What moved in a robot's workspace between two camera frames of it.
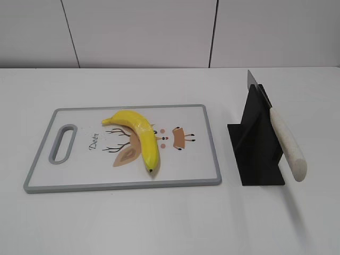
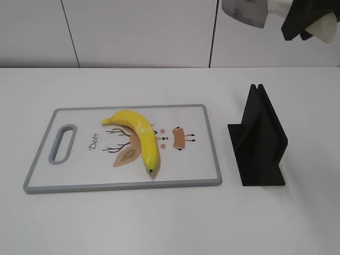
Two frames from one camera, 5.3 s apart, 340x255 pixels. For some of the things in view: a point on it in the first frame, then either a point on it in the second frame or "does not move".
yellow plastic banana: (146, 131) does not move
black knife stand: (256, 145) does not move
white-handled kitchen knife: (294, 155) → (253, 13)
